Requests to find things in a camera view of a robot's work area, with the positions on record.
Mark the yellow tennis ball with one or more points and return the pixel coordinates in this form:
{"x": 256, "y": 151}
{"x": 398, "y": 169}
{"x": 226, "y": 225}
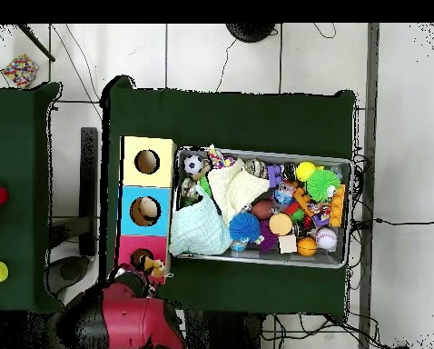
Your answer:
{"x": 306, "y": 171}

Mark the black and white soccer ball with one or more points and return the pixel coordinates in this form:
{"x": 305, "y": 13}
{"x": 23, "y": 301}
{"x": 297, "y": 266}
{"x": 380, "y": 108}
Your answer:
{"x": 193, "y": 164}

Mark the dark green table cloth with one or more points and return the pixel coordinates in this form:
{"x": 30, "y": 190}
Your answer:
{"x": 231, "y": 120}

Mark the cream waffle cloth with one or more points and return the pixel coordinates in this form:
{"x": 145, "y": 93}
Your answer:
{"x": 238, "y": 189}

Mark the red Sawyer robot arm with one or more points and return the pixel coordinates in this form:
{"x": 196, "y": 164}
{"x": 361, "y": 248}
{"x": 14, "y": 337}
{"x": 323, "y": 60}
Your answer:
{"x": 137, "y": 323}

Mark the blue fuzzy ball with eyes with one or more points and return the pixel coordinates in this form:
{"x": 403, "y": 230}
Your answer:
{"x": 244, "y": 225}

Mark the dark green side table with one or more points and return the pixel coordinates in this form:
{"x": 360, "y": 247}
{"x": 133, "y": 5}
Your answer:
{"x": 13, "y": 145}

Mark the crushed clear plastic bottle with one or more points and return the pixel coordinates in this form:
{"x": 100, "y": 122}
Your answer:
{"x": 284, "y": 194}

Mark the white baseball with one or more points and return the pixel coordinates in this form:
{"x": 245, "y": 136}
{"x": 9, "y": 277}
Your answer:
{"x": 326, "y": 239}

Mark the purple fuzzy toy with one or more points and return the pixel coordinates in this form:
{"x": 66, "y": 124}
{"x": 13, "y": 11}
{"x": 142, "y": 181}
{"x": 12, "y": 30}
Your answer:
{"x": 268, "y": 240}

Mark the black round stand base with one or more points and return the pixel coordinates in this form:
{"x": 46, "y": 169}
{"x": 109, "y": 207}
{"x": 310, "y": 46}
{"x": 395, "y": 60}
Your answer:
{"x": 251, "y": 32}

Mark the black slanted rod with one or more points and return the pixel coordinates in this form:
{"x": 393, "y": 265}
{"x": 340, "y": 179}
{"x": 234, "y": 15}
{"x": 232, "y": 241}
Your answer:
{"x": 37, "y": 43}

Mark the orange basketball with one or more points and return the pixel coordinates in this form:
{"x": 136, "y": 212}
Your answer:
{"x": 307, "y": 247}

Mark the mint green waffle cloth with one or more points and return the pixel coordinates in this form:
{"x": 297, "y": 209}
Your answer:
{"x": 199, "y": 232}

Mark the green fuzzy ball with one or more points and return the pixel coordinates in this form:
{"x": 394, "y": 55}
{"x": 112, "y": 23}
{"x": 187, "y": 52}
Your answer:
{"x": 324, "y": 183}

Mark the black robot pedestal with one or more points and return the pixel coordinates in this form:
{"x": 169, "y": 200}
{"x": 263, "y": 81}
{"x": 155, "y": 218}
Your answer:
{"x": 220, "y": 331}

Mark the tan plush animal toy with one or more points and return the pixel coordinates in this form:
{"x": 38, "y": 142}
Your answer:
{"x": 155, "y": 268}

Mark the wooden box with three holes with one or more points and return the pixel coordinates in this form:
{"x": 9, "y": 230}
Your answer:
{"x": 128, "y": 178}

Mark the brown toy football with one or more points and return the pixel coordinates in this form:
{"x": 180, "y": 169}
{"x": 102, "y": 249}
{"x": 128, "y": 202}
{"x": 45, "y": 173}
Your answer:
{"x": 263, "y": 210}

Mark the colourful bean bag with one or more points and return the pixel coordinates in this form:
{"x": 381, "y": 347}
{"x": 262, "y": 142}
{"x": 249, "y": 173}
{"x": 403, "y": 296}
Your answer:
{"x": 20, "y": 70}

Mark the multicolour patterned cloth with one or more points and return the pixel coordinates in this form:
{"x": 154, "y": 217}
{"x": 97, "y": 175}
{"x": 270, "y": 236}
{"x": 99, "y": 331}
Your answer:
{"x": 217, "y": 159}

